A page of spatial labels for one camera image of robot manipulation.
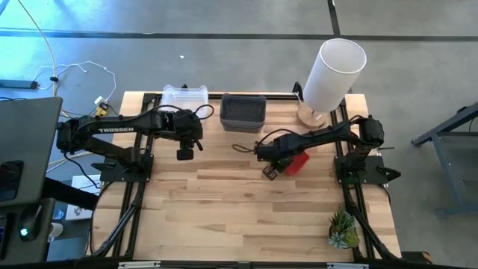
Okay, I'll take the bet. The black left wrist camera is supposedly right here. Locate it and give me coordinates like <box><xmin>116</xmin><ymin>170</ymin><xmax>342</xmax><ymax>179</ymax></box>
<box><xmin>176</xmin><ymin>148</ymin><xmax>196</xmax><ymax>161</ymax></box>

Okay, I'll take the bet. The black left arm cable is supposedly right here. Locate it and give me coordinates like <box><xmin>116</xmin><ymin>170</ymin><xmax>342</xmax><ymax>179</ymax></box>
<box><xmin>193</xmin><ymin>103</ymin><xmax>216</xmax><ymax>121</ymax></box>

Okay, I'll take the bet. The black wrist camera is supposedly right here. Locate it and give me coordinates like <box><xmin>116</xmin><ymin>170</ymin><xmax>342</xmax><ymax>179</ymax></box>
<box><xmin>176</xmin><ymin>148</ymin><xmax>196</xmax><ymax>161</ymax></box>
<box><xmin>278</xmin><ymin>155</ymin><xmax>296</xmax><ymax>176</ymax></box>

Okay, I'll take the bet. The black computer mouse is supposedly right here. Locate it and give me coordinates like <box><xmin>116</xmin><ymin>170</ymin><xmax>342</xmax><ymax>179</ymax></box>
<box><xmin>18</xmin><ymin>204</ymin><xmax>43</xmax><ymax>242</ymax></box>

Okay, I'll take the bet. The grey laptop lid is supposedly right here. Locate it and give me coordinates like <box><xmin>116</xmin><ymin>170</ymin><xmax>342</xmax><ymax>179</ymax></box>
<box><xmin>0</xmin><ymin>96</ymin><xmax>63</xmax><ymax>208</ymax></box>

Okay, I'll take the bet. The clear plastic basket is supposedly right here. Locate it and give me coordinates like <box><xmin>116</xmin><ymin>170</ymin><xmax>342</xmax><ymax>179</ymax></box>
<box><xmin>161</xmin><ymin>84</ymin><xmax>210</xmax><ymax>117</ymax></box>

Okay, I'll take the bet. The grey metal side table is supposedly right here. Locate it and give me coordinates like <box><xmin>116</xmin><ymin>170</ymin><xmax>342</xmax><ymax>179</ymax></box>
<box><xmin>410</xmin><ymin>101</ymin><xmax>478</xmax><ymax>217</ymax></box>

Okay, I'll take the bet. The black power strip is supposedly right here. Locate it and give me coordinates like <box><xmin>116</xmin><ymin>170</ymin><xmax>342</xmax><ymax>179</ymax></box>
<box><xmin>0</xmin><ymin>78</ymin><xmax>39</xmax><ymax>90</ymax></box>

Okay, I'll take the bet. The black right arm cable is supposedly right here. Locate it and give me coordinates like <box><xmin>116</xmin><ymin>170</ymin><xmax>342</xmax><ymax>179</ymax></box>
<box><xmin>232</xmin><ymin>128</ymin><xmax>292</xmax><ymax>155</ymax></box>

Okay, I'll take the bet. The white shade wooden base lamp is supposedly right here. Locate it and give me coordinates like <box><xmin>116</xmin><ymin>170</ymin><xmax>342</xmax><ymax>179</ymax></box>
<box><xmin>297</xmin><ymin>38</ymin><xmax>367</xmax><ymax>130</ymax></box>

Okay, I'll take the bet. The beige floor cable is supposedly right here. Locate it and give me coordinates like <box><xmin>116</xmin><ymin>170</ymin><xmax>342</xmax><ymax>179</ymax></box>
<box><xmin>16</xmin><ymin>0</ymin><xmax>58</xmax><ymax>99</ymax></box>

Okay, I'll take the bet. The silver frame bracket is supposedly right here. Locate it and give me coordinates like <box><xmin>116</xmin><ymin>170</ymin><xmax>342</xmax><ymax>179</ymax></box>
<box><xmin>118</xmin><ymin>261</ymin><xmax>162</xmax><ymax>269</ymax></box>
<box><xmin>327</xmin><ymin>262</ymin><xmax>370</xmax><ymax>269</ymax></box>

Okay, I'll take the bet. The red plastic basket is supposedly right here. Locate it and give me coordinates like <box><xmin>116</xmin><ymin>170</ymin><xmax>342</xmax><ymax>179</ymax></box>
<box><xmin>285</xmin><ymin>150</ymin><xmax>311</xmax><ymax>177</ymax></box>

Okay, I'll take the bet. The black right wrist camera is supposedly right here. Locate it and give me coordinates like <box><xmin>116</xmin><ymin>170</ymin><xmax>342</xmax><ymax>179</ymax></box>
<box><xmin>278</xmin><ymin>155</ymin><xmax>296</xmax><ymax>176</ymax></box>

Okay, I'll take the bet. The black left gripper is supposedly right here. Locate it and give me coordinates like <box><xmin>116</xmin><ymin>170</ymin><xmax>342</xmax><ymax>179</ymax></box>
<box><xmin>175</xmin><ymin>109</ymin><xmax>205</xmax><ymax>152</ymax></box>

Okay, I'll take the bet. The white printed box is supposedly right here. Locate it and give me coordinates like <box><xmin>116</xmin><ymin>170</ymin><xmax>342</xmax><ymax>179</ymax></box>
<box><xmin>65</xmin><ymin>174</ymin><xmax>102</xmax><ymax>221</ymax></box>

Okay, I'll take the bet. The small green succulent plant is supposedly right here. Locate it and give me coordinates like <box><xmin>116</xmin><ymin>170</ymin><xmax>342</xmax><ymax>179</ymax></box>
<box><xmin>327</xmin><ymin>204</ymin><xmax>361</xmax><ymax>250</ymax></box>

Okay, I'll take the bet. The black diagonal bar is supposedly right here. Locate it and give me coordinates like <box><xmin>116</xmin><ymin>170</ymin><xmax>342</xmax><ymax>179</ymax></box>
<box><xmin>40</xmin><ymin>177</ymin><xmax>100</xmax><ymax>211</ymax></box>

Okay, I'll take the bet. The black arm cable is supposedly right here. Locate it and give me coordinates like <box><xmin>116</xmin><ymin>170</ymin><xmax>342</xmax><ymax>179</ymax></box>
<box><xmin>193</xmin><ymin>103</ymin><xmax>216</xmax><ymax>121</ymax></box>
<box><xmin>232</xmin><ymin>128</ymin><xmax>292</xmax><ymax>155</ymax></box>

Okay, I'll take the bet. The black metal table frame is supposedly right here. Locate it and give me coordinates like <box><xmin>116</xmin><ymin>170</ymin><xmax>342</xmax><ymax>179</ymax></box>
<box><xmin>87</xmin><ymin>84</ymin><xmax>403</xmax><ymax>269</ymax></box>

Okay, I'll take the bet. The thin white cable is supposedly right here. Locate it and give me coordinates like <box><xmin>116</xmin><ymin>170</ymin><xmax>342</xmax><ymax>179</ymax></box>
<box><xmin>33</xmin><ymin>61</ymin><xmax>117</xmax><ymax>102</ymax></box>

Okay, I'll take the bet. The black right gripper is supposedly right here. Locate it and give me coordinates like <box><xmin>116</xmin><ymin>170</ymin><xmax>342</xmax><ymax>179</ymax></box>
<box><xmin>255</xmin><ymin>137</ymin><xmax>299</xmax><ymax>181</ymax></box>

